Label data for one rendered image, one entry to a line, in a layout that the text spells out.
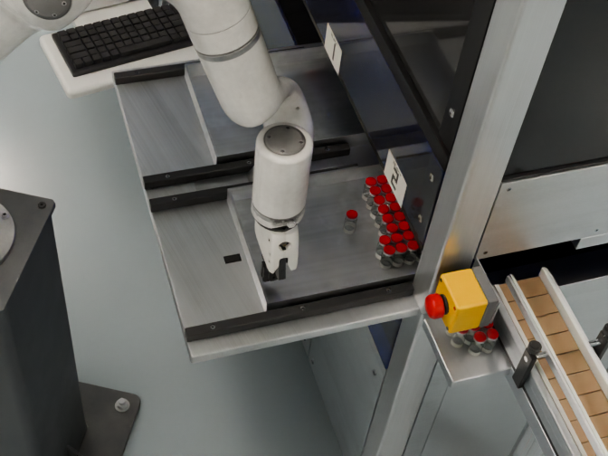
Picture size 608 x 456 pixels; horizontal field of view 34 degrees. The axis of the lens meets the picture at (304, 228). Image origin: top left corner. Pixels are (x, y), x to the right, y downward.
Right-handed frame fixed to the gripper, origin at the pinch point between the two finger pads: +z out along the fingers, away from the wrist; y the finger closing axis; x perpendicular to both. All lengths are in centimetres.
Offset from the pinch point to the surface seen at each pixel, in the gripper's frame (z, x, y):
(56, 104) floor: 92, 23, 143
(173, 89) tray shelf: 4, 5, 51
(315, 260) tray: 4.2, -9.3, 3.2
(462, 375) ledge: 4.4, -25.8, -25.1
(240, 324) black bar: 2.4, 7.4, -7.8
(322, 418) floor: 92, -24, 16
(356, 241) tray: 4.2, -17.8, 5.6
